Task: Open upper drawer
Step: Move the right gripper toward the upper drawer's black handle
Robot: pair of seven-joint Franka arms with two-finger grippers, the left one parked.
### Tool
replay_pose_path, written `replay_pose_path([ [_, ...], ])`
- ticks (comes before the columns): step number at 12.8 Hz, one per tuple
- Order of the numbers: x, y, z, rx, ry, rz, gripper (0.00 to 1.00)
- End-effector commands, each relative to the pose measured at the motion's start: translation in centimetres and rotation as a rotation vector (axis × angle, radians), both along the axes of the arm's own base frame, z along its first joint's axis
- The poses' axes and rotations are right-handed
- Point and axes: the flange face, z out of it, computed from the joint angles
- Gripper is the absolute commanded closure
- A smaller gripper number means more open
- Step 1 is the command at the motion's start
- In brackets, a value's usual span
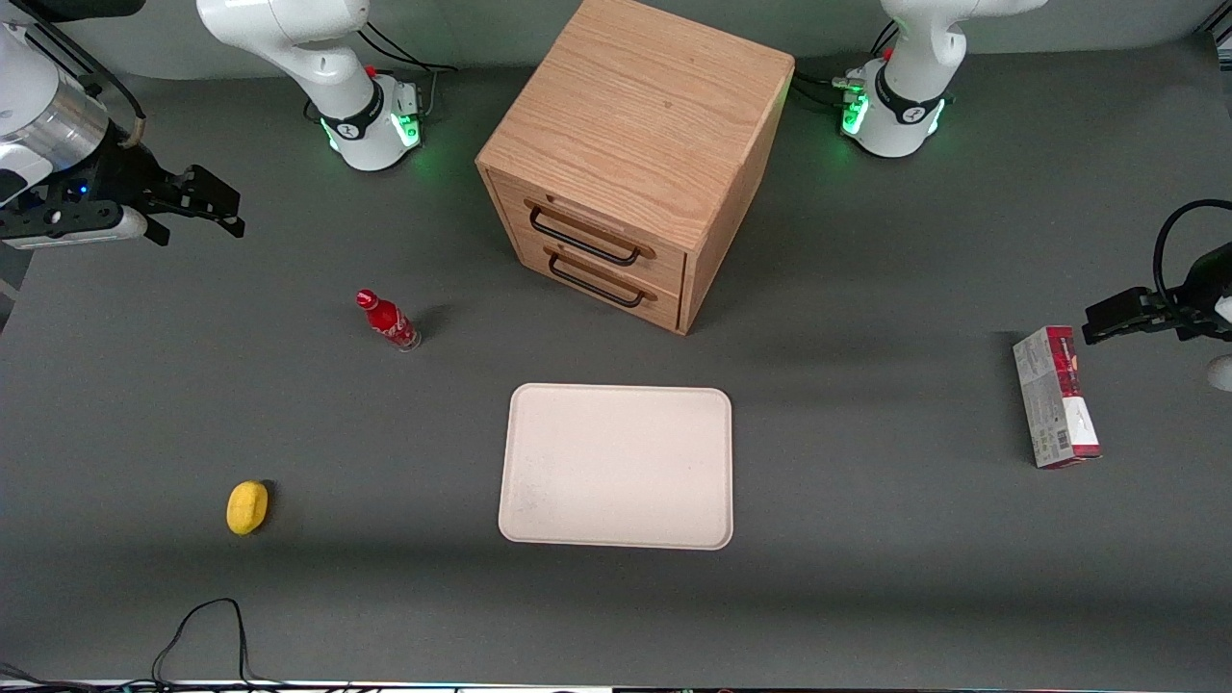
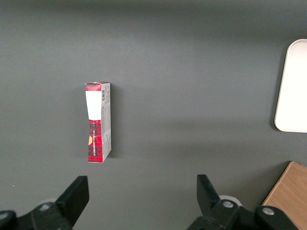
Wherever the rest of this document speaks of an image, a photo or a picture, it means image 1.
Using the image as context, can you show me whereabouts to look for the oak drawer with shallow front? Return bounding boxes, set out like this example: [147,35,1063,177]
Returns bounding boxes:
[488,169,688,292]

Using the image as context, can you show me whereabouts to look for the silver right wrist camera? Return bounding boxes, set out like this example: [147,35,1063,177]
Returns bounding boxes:
[0,205,149,253]

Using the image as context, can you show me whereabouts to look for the red cola bottle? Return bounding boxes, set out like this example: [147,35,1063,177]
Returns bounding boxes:
[355,288,423,353]

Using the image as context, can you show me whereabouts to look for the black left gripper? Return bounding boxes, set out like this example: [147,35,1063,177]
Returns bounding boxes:
[1082,244,1232,346]

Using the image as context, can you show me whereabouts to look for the oak drawer with tall front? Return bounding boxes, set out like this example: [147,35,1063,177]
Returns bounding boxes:
[504,223,685,335]

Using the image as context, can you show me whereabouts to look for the black looped gripper cable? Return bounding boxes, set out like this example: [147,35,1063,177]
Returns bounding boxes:
[1151,198,1232,311]

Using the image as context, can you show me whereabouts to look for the aluminium frame rail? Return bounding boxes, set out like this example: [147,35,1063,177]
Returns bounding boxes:
[19,17,102,92]

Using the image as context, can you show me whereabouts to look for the black metal drawer handle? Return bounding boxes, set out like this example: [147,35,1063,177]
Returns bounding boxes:
[526,197,658,269]
[543,244,659,310]

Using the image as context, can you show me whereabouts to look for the black right arm base cables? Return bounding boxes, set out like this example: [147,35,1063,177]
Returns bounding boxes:
[358,21,461,118]

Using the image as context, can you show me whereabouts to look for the yellow lemon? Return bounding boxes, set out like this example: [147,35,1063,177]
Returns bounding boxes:
[226,480,270,536]

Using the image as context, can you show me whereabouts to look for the black arm base cables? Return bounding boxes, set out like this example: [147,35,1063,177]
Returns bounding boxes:
[358,21,461,118]
[789,17,901,115]

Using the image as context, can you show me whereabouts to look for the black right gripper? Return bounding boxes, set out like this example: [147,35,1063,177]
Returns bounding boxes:
[0,142,246,245]

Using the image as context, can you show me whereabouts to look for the black cable loop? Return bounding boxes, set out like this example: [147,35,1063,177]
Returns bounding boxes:
[150,598,290,690]

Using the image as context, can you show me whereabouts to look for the black left arm base cables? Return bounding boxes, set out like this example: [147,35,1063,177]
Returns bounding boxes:
[789,17,901,115]

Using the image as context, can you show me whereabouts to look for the oak wooden drawer cabinet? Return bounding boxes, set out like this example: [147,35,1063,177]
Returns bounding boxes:
[475,0,797,337]

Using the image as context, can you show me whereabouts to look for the grey and red carton box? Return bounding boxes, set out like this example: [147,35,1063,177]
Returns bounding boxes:
[1012,325,1104,471]

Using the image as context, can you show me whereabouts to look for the beige plastic tray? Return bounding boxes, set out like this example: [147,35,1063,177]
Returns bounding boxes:
[498,383,735,552]

